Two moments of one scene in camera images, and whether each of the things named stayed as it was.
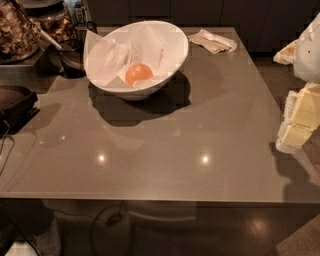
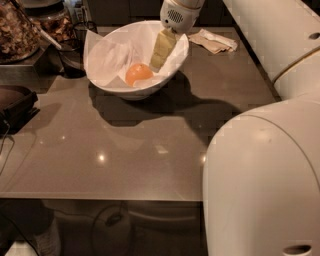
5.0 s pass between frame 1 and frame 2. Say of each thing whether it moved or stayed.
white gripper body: moved
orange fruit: stayed
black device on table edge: stayed
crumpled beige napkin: stayed
